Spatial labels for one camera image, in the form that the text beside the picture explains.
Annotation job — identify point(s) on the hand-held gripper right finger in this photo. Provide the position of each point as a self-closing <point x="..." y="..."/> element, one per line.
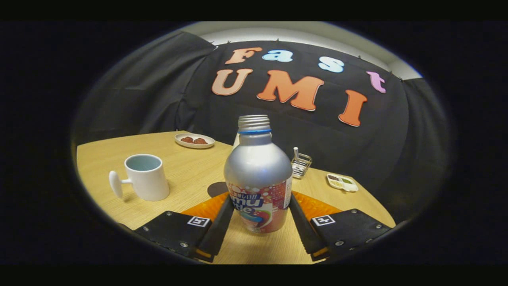
<point x="305" y="234"/>

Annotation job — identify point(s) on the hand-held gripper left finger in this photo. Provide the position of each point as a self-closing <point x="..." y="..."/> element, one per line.
<point x="220" y="230"/>

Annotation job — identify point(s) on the dark brown round coaster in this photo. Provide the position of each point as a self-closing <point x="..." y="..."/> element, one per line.
<point x="216" y="188"/>

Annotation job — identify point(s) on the silver juice bottle pink label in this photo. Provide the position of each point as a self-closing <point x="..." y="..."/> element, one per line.
<point x="258" y="167"/>

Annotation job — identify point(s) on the white oval plate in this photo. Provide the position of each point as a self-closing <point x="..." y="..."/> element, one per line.
<point x="194" y="145"/>

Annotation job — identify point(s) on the white toaster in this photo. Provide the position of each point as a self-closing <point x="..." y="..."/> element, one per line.
<point x="236" y="142"/>

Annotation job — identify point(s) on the brown food piece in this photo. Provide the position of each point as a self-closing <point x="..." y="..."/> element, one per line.
<point x="187" y="140"/>
<point x="200" y="141"/>

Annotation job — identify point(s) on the white divided condiment dish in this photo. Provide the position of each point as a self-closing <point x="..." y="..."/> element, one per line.
<point x="342" y="183"/>

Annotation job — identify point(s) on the wooden table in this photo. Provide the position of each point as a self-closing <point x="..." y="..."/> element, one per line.
<point x="190" y="171"/>

